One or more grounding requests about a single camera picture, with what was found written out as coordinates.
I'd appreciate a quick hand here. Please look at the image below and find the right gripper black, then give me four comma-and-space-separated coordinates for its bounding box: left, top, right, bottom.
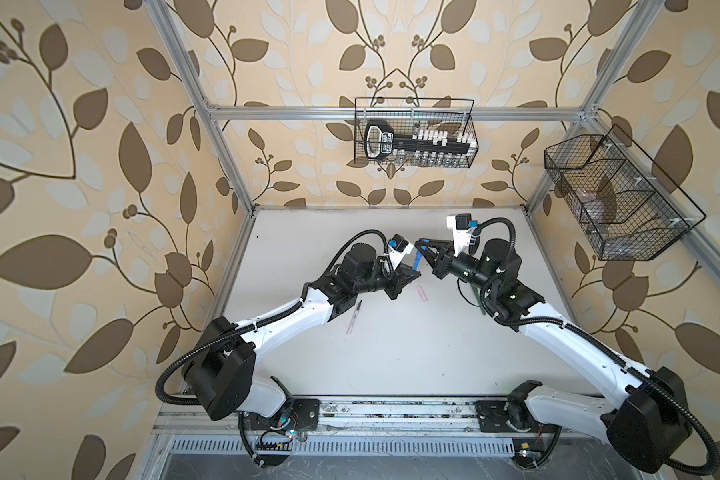
415, 241, 495, 299

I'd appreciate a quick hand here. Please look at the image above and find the pink clear pen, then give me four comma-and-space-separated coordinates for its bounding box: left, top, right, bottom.
346, 300, 363, 336

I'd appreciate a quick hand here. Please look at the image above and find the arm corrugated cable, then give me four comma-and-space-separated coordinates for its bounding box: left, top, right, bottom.
154, 229, 391, 406
473, 217, 720, 476

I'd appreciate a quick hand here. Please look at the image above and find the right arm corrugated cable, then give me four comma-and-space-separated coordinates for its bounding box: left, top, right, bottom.
473, 217, 720, 476

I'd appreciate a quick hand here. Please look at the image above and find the black white tool in basket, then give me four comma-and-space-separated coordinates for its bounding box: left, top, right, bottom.
358, 120, 478, 160

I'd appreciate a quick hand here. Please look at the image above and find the aluminium frame back crossbar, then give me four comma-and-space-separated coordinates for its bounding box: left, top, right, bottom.
209, 105, 586, 122

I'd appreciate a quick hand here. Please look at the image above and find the black wire basket wall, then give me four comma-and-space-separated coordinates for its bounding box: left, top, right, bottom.
353, 96, 479, 169
544, 124, 707, 261

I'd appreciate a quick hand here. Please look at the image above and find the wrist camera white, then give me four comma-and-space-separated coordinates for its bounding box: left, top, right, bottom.
446, 213, 478, 256
388, 234, 415, 270

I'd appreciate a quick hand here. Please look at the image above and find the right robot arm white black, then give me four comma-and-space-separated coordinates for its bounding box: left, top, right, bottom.
416, 239, 711, 473

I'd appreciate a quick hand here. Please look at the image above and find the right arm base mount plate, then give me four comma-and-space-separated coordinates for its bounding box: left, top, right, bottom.
475, 400, 538, 433

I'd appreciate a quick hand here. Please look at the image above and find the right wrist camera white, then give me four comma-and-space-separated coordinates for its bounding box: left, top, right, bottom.
446, 213, 478, 256

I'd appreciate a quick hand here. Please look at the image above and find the blue pen cap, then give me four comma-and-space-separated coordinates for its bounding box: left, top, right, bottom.
413, 249, 422, 271

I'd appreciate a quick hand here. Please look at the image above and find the black wire basket right wall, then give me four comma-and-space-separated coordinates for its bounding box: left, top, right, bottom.
544, 124, 707, 261

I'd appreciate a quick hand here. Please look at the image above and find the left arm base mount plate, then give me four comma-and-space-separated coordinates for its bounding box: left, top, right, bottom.
243, 398, 321, 432

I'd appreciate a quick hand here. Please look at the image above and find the black wire basket back wall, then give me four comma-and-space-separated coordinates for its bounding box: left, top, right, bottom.
353, 96, 479, 169

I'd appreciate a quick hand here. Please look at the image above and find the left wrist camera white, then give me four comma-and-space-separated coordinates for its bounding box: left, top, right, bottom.
388, 234, 415, 270

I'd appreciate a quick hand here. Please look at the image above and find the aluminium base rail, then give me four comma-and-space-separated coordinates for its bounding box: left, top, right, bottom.
149, 395, 649, 460

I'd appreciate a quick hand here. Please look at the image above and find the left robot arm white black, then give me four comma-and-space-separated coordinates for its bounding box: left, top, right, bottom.
181, 236, 420, 421

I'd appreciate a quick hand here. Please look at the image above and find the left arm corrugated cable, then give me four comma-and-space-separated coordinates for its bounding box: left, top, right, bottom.
154, 229, 391, 406

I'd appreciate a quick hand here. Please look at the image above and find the pink pen cap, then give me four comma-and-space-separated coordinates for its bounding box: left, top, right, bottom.
416, 285, 428, 302

